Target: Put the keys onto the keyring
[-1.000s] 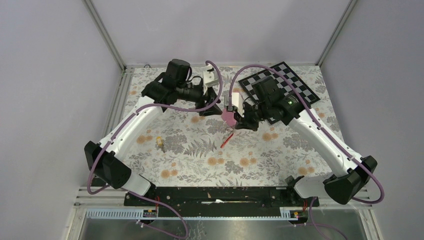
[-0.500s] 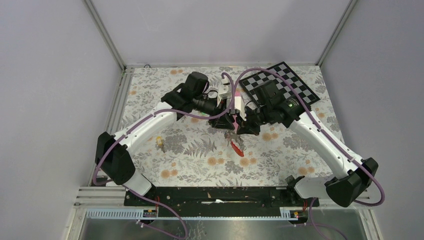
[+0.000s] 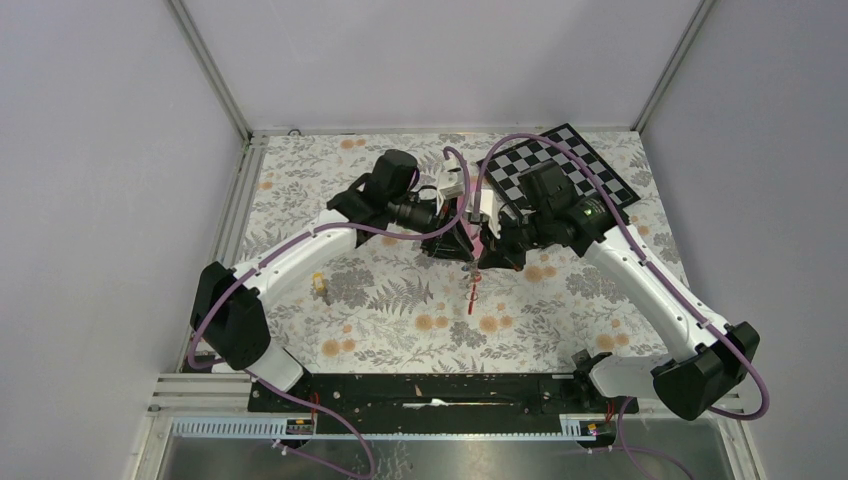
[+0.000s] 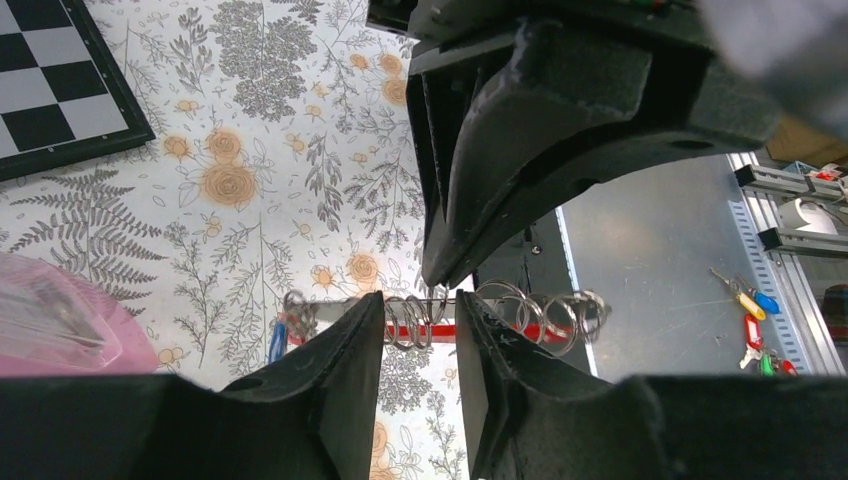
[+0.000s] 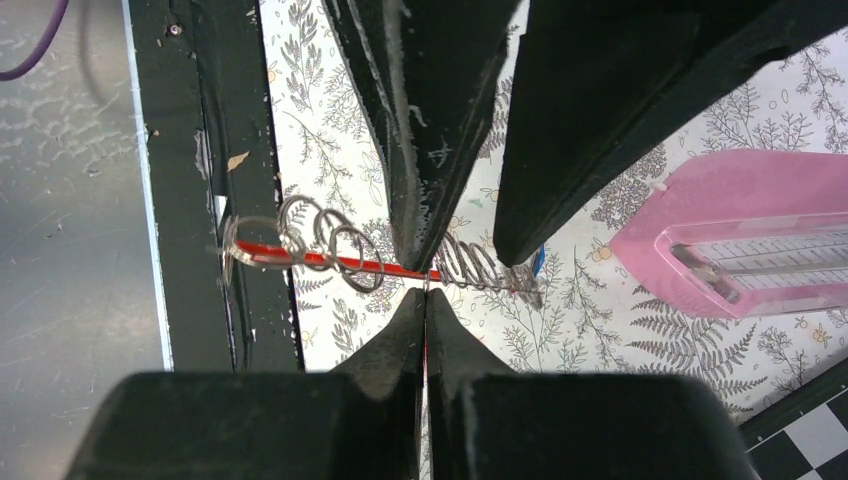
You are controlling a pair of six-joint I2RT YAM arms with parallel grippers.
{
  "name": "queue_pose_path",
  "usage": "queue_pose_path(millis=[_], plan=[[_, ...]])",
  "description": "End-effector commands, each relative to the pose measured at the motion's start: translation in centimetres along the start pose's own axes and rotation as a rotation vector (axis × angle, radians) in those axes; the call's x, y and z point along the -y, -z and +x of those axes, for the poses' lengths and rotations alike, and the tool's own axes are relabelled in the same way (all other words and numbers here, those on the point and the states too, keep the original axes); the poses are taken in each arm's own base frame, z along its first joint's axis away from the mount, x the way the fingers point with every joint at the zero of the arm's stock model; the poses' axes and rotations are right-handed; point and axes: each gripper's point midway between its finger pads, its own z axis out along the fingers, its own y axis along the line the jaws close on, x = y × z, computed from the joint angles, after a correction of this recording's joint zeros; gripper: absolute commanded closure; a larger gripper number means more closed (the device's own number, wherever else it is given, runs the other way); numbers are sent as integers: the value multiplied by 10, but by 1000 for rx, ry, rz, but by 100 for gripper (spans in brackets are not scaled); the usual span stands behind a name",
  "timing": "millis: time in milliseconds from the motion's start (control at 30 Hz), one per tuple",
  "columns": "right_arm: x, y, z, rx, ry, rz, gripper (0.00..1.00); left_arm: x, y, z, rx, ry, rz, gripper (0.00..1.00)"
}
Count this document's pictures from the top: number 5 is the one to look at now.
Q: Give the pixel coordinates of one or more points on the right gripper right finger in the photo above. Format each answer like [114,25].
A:
[488,421]

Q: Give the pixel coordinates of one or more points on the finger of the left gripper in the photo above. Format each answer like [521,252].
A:
[425,74]
[598,84]

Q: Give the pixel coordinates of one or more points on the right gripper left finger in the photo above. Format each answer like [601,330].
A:
[360,420]

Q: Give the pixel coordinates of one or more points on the red tag key bunch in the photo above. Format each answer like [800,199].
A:
[304,233]

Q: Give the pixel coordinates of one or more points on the pink transparent box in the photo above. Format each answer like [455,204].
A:
[743,233]

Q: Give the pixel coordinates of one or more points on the black white checkerboard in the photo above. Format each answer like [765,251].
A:
[804,435]

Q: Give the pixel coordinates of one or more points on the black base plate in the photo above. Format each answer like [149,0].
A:
[208,155]

